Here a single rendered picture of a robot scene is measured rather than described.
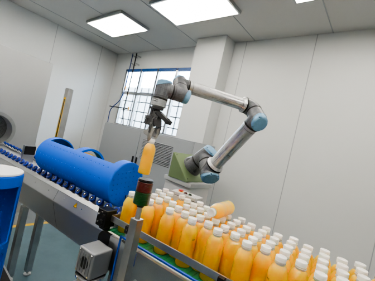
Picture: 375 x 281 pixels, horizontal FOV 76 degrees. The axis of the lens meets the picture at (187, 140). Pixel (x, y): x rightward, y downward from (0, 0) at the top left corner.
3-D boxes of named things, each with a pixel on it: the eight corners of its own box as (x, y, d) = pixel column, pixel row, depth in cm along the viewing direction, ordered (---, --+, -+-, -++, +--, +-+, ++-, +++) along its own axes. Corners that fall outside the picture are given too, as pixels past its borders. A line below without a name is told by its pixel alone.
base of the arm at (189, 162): (191, 157, 233) (198, 151, 229) (201, 174, 227) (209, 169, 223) (181, 158, 217) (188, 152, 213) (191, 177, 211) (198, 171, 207)
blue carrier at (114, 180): (68, 169, 211) (71, 136, 208) (140, 201, 164) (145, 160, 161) (33, 173, 187) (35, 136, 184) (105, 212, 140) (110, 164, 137)
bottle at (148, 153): (136, 172, 139) (145, 140, 140) (138, 170, 146) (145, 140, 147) (149, 174, 140) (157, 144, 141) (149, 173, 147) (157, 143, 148)
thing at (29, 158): (31, 161, 224) (35, 145, 224) (33, 163, 222) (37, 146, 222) (19, 161, 215) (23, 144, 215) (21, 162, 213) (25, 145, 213)
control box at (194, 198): (176, 202, 170) (179, 188, 170) (200, 212, 159) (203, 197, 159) (167, 204, 161) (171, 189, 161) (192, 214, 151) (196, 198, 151)
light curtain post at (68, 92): (35, 243, 259) (71, 89, 259) (38, 246, 256) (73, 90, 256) (29, 245, 254) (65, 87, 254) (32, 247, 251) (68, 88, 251)
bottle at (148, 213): (148, 237, 126) (156, 203, 126) (148, 243, 119) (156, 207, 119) (135, 235, 125) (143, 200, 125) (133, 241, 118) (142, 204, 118)
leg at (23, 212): (10, 277, 202) (27, 204, 202) (13, 280, 199) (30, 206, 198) (2, 280, 197) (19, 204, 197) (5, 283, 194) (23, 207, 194)
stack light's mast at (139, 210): (137, 214, 100) (145, 177, 100) (148, 219, 97) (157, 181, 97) (125, 216, 95) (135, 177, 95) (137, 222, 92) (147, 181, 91)
